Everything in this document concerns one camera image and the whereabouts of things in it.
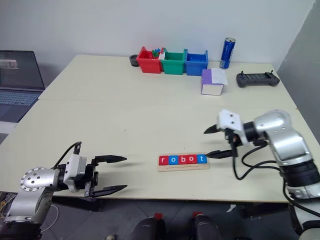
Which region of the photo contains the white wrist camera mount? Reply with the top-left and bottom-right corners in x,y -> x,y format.
216,109 -> 250,146
63,154 -> 89,194

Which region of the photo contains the tangled wire bundle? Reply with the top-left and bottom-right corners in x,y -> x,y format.
0,191 -> 19,219

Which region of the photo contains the wooden letter tray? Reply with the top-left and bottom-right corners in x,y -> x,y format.
156,152 -> 210,173

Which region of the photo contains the black handheld controller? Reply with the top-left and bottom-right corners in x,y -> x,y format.
236,70 -> 281,89

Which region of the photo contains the white paper sheet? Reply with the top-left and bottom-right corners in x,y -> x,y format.
211,68 -> 229,86

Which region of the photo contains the purple book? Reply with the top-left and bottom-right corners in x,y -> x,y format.
200,68 -> 225,96

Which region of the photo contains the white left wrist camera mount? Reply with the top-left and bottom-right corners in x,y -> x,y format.
63,154 -> 89,194

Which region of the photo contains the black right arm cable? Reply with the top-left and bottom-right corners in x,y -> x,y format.
231,139 -> 283,181

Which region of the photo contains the grey laptop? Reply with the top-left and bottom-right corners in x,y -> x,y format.
0,50 -> 47,124

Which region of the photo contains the blue drink can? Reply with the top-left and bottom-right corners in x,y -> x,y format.
219,36 -> 237,70

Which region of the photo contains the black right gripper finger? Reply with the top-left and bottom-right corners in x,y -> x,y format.
206,149 -> 234,160
203,122 -> 220,135

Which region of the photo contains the black round holder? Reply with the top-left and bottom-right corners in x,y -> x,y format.
129,54 -> 141,68

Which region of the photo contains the blue plastic bin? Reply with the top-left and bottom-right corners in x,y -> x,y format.
184,49 -> 209,77

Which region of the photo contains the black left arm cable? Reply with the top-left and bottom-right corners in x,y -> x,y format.
51,141 -> 83,170

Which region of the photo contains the green plastic bin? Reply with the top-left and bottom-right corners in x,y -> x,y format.
160,47 -> 188,76

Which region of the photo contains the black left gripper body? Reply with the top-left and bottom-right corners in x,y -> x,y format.
74,157 -> 100,198

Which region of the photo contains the dark rounded shape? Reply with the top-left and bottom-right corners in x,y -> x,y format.
131,216 -> 167,240
191,214 -> 223,240

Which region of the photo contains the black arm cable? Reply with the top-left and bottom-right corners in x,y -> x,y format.
51,141 -> 83,170
231,139 -> 283,181

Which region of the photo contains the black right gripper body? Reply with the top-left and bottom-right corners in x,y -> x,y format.
223,127 -> 242,157

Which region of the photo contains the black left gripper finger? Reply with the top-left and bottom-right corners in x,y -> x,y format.
94,154 -> 128,165
89,184 -> 129,199

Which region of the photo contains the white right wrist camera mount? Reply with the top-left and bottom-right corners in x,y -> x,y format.
216,109 -> 250,146

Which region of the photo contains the red plastic bin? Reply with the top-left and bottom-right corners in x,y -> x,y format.
136,46 -> 164,74

